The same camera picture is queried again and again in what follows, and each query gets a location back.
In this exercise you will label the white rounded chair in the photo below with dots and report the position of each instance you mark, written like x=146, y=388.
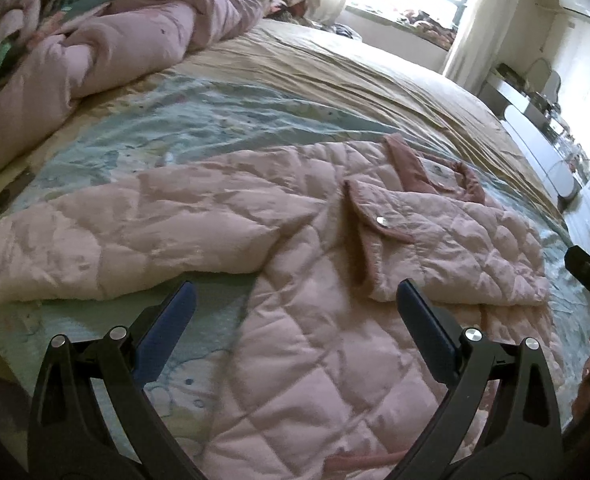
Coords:
x=535, y=145

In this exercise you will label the round mirror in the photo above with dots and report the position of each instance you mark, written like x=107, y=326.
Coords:
x=545, y=77

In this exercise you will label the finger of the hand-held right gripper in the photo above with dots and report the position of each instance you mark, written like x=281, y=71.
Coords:
x=587, y=270

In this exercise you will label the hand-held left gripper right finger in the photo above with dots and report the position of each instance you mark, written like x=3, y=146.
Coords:
x=425, y=327

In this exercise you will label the pink floral blanket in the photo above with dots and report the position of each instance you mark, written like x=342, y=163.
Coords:
x=20, y=15

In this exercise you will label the grey vanity desk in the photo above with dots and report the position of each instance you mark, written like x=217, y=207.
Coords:
x=510, y=95

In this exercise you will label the pink duvet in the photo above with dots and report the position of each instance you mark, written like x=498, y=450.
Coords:
x=125, y=45

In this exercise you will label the light blue printed blanket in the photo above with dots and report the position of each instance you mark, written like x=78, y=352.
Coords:
x=175, y=105

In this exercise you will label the beige bed sheet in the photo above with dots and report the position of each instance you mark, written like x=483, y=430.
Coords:
x=350, y=70

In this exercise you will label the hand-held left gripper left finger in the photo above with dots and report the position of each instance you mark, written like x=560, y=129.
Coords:
x=169, y=327

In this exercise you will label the pink quilted jacket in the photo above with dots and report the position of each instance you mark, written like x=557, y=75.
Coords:
x=325, y=360

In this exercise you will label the pile of plush toys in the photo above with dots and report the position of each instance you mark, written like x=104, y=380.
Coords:
x=420, y=25

